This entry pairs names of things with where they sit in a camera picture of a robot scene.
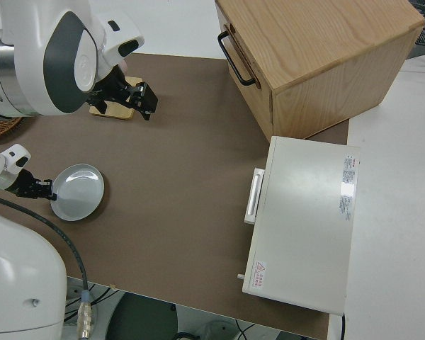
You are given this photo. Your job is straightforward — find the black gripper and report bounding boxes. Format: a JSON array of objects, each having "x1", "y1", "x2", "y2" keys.
[
  {"x1": 8, "y1": 169, "x2": 60, "y2": 203},
  {"x1": 86, "y1": 67, "x2": 159, "y2": 121}
]

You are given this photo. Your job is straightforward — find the gray plate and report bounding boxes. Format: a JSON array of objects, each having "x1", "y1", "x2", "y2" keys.
[{"x1": 50, "y1": 162, "x2": 106, "y2": 222}]

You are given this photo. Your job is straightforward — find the wooden mug stand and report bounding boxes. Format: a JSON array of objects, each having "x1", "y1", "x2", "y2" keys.
[{"x1": 89, "y1": 76, "x2": 135, "y2": 121}]

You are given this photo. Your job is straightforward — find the brown wicker basket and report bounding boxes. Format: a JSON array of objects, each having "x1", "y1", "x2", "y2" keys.
[{"x1": 0, "y1": 115, "x2": 25, "y2": 139}]

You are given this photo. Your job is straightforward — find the brown table mat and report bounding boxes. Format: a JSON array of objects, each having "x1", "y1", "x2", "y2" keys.
[{"x1": 0, "y1": 52, "x2": 351, "y2": 340}]

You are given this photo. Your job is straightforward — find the dark round base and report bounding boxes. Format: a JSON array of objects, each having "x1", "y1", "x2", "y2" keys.
[{"x1": 110, "y1": 290, "x2": 179, "y2": 340}]

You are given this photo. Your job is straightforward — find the large wooden box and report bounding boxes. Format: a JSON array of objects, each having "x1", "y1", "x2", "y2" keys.
[{"x1": 215, "y1": 0, "x2": 425, "y2": 140}]

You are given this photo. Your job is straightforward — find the white toaster oven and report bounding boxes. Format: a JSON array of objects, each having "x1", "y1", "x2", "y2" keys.
[{"x1": 241, "y1": 135, "x2": 361, "y2": 316}]

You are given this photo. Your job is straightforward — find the black cable with metal connector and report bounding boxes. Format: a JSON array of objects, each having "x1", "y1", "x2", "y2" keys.
[{"x1": 0, "y1": 193, "x2": 94, "y2": 338}]

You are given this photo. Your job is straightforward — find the black box handle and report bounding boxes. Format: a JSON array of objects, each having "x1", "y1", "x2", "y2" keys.
[{"x1": 217, "y1": 30, "x2": 258, "y2": 86}]

